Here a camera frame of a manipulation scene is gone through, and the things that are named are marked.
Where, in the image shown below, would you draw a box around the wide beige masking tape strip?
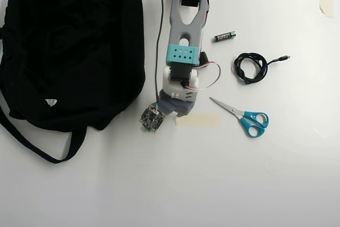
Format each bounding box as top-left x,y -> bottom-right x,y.
174,113 -> 223,129

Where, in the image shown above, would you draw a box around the thin black camera cable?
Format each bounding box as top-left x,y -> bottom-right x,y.
155,0 -> 167,105

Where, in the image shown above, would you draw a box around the bare camera circuit board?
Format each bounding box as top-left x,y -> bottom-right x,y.
139,103 -> 167,134

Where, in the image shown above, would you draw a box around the coiled black USB cable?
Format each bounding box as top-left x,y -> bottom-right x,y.
233,52 -> 291,85

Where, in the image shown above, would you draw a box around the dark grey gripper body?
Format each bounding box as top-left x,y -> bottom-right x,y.
158,91 -> 197,118

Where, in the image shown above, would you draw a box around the black fabric bag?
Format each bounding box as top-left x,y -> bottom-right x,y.
0,0 -> 147,164

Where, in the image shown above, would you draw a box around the white red servo cable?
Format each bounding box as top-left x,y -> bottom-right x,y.
185,62 -> 222,91

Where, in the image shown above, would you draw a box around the blue handled scissors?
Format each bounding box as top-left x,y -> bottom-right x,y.
209,97 -> 269,138

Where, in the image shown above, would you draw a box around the black AAA battery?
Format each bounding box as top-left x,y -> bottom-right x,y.
213,31 -> 236,43

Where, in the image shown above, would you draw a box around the torn beige masking tape strip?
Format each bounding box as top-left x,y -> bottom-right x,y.
318,0 -> 334,19

